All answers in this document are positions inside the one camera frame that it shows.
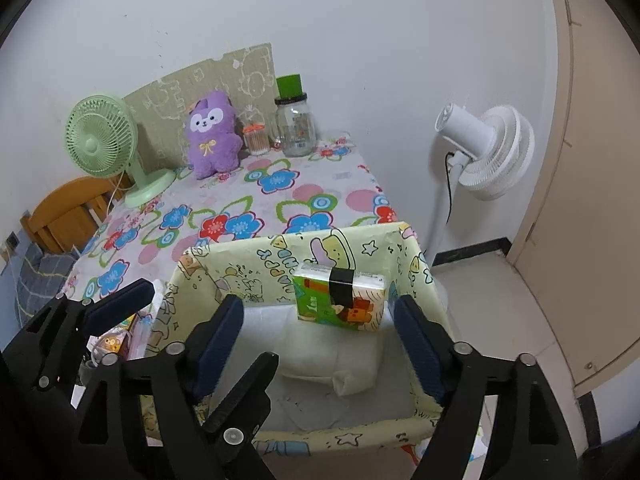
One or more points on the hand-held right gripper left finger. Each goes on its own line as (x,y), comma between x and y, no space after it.
(220,345)

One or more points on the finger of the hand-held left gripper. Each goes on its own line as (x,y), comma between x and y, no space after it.
(245,390)
(125,305)

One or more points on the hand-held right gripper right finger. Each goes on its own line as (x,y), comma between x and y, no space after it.
(417,350)

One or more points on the yellow cartoon print storage box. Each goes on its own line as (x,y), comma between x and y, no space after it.
(235,270)

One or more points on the green tissue packet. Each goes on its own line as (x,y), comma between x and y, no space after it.
(320,302)

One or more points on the white soft packet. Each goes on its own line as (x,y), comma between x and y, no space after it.
(325,360)

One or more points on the yellow cartoon print packet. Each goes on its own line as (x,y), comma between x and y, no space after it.
(111,344)

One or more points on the grey plaid pillow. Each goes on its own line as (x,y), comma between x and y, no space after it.
(40,280)

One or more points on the wooden bed headboard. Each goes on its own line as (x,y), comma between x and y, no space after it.
(65,210)

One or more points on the green desk fan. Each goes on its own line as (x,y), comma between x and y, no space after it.
(100,145)

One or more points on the purple plush toy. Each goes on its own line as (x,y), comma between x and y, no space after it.
(212,135)

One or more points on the cotton swab jar orange lid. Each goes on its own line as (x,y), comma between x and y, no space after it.
(255,141)

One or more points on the white standing fan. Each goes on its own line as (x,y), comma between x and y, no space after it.
(495,150)

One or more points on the glass jar with black lid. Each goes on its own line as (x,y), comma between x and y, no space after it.
(296,127)

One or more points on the beige door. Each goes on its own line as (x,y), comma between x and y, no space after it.
(590,160)

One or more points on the green box behind jar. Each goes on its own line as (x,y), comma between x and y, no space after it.
(290,85)

